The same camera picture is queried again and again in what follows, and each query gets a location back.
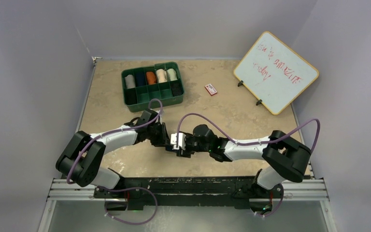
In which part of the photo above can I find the beige rolled underwear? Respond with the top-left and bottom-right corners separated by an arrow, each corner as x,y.
156,69 -> 168,83

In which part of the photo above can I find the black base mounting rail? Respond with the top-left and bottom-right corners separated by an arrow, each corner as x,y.
94,176 -> 283,211

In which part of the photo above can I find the whiteboard with red writing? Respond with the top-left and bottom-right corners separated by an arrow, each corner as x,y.
233,31 -> 319,115

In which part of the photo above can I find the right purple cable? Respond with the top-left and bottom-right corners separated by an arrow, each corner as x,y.
176,113 -> 321,218

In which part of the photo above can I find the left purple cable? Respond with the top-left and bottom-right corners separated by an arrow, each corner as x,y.
66,98 -> 164,225

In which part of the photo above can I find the pale green rolled underwear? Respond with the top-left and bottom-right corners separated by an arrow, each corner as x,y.
166,68 -> 178,81

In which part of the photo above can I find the green divided storage tray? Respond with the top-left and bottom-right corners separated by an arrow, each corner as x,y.
121,61 -> 185,112

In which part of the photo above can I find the purple cable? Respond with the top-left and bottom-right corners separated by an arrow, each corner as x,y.
176,113 -> 321,218
66,98 -> 164,225

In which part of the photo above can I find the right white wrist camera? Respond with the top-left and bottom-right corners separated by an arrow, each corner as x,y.
170,132 -> 186,150

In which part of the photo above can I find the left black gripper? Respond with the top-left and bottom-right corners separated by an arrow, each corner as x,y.
146,122 -> 171,147

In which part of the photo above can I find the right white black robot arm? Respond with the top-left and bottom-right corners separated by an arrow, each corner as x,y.
171,124 -> 312,197

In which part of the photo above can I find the small red white box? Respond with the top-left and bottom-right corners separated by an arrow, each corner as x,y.
204,84 -> 218,96

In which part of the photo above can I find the navy rolled underwear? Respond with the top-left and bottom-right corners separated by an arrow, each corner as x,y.
134,72 -> 147,87

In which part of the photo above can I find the orange rolled underwear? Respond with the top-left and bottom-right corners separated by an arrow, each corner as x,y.
145,71 -> 157,85

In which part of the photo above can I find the aluminium frame rail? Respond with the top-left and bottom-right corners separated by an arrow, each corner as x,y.
38,179 -> 337,232

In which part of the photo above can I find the navy white underwear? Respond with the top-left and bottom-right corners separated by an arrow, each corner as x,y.
165,145 -> 175,152

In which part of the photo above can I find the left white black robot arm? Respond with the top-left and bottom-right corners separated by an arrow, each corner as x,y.
55,109 -> 170,198

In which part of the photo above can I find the grey rolled underwear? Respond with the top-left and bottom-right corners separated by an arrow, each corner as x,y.
124,74 -> 136,89

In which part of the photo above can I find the black striped underwear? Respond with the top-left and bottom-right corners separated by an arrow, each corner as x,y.
170,82 -> 184,97

